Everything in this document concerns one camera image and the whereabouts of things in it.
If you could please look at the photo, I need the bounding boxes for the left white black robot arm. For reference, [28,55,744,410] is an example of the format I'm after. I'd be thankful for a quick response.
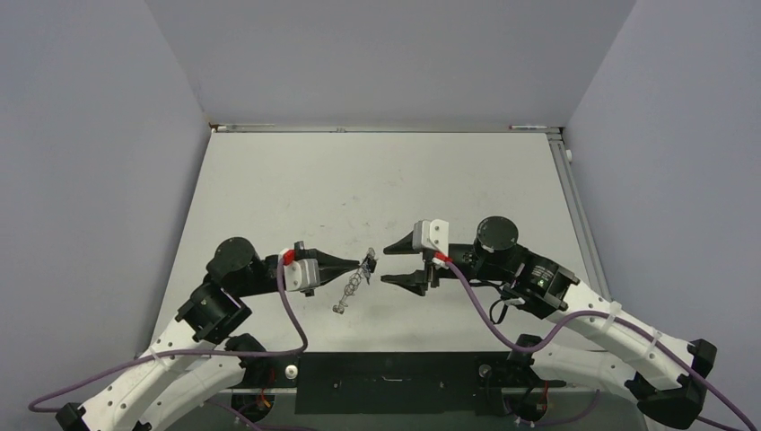
[56,237,377,430]

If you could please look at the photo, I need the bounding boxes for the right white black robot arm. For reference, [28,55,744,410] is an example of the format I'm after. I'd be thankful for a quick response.
[382,215,717,429]

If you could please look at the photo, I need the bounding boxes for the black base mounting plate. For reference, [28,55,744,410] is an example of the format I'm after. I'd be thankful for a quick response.
[232,351,565,419]

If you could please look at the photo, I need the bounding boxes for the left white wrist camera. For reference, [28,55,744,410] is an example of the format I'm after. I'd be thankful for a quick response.
[284,259,320,292]

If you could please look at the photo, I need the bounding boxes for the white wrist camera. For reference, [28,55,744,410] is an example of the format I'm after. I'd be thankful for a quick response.
[284,259,320,292]
[412,219,450,255]

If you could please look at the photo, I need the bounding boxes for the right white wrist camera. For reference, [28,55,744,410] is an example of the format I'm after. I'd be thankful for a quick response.
[412,219,450,255]

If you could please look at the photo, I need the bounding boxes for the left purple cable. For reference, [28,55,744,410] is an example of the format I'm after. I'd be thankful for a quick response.
[28,250,309,431]

